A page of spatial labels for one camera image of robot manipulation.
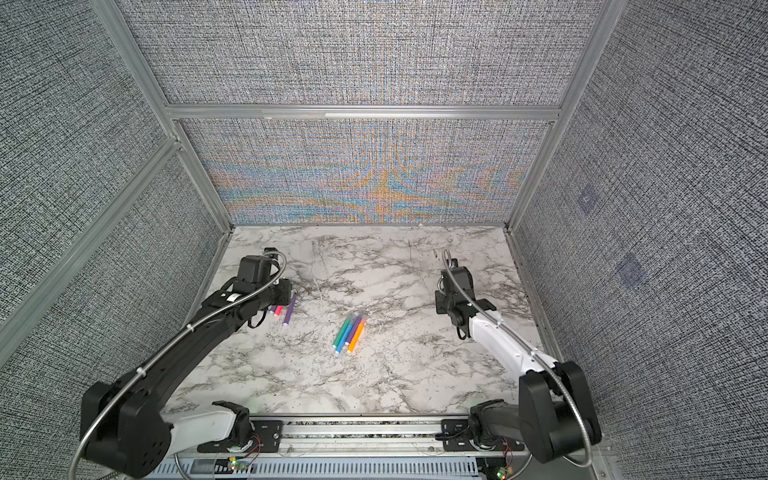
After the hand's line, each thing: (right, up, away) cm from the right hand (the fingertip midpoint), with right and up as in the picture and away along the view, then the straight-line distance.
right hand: (450, 288), depth 89 cm
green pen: (-33, -14, +1) cm, 35 cm away
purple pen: (-51, -8, +9) cm, 52 cm away
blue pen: (-32, -15, +1) cm, 35 cm away
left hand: (-47, +3, -5) cm, 48 cm away
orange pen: (-28, -14, +1) cm, 31 cm away
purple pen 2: (-29, -13, +2) cm, 32 cm away
